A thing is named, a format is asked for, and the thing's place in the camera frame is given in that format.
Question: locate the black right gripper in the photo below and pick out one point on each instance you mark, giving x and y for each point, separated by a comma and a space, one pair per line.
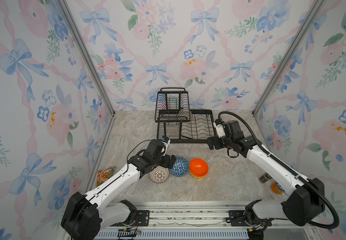
215, 139

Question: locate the white lattice patterned bowl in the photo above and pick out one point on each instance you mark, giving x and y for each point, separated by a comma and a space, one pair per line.
159, 175

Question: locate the aluminium frame post left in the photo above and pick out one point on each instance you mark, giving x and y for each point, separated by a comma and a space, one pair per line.
81, 46

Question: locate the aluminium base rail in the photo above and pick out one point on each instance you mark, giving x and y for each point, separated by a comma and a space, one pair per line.
175, 221

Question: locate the black wire dish rack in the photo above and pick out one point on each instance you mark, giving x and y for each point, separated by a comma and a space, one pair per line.
180, 123

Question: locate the aluminium frame post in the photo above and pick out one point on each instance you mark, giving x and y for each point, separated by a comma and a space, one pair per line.
81, 46
301, 33

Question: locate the blue triangle patterned bowl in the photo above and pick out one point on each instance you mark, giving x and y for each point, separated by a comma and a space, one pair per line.
181, 167

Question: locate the dark spice jar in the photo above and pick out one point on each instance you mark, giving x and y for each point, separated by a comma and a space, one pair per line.
264, 178

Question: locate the orange plastic bowl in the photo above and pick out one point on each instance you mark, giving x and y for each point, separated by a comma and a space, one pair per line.
199, 167

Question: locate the aluminium frame post right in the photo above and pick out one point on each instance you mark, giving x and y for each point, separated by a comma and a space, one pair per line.
301, 33

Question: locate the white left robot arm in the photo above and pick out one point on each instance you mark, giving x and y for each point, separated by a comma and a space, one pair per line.
109, 189

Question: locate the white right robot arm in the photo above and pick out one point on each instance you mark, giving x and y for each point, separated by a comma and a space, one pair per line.
303, 202

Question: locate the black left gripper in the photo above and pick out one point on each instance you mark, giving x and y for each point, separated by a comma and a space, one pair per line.
166, 163

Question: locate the yellow plastic bowl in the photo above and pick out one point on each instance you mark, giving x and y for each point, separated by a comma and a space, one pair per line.
198, 177

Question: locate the snack packet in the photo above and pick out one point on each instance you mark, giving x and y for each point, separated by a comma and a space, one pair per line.
104, 175

